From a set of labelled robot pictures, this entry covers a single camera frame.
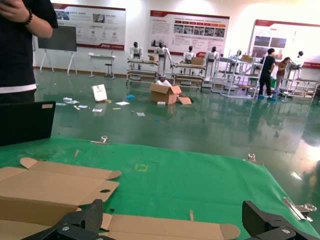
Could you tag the person's left hand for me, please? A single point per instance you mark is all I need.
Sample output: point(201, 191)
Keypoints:
point(11, 11)

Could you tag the blue shoe cover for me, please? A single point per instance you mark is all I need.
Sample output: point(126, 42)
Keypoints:
point(130, 96)

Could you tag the white red paper bag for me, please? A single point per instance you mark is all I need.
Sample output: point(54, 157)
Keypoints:
point(99, 92)

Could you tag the white red wall poster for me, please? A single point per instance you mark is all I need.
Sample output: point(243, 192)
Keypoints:
point(275, 37)
point(100, 25)
point(190, 30)

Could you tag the green table cloth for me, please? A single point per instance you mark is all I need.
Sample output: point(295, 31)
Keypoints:
point(200, 187)

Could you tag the open brown cardboard box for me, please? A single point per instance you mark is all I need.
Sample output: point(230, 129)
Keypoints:
point(162, 228)
point(50, 185)

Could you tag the man in black clothes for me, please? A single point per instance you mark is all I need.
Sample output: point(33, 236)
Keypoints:
point(267, 72)

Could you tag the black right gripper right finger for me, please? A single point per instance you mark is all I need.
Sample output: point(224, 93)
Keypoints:
point(270, 225)

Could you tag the white table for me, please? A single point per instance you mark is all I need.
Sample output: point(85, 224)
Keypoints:
point(102, 57)

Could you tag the black stool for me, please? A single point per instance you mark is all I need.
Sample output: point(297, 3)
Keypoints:
point(108, 68)

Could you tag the white black humanoid robot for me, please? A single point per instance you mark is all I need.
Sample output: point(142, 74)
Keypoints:
point(212, 57)
point(162, 53)
point(136, 52)
point(299, 61)
point(239, 53)
point(189, 56)

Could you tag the black laptop keyboard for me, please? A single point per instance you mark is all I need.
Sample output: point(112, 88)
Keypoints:
point(25, 122)

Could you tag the person in black shirt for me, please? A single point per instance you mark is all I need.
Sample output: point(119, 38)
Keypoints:
point(15, 50)

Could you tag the white tube frame rack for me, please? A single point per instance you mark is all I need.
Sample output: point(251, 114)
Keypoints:
point(235, 75)

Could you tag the white paper sheet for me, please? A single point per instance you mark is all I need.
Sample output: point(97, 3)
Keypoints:
point(122, 103)

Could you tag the large open cardboard box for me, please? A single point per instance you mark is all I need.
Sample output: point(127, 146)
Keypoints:
point(162, 96)

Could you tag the person's left forearm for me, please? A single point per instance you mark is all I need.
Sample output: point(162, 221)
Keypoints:
point(41, 26)

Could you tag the small cardboard box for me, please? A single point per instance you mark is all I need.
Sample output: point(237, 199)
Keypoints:
point(152, 58)
point(197, 61)
point(247, 58)

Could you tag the flat cardboard piece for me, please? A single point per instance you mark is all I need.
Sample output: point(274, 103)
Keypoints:
point(185, 100)

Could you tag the woman in brown top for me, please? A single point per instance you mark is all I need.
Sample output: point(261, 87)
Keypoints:
point(281, 72)

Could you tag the black display on white stand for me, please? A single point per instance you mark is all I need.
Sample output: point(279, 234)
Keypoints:
point(57, 38)

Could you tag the metal workbench rack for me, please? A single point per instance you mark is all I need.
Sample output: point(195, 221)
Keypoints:
point(188, 76)
point(142, 72)
point(300, 86)

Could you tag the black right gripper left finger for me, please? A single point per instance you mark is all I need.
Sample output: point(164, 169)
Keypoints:
point(82, 222)

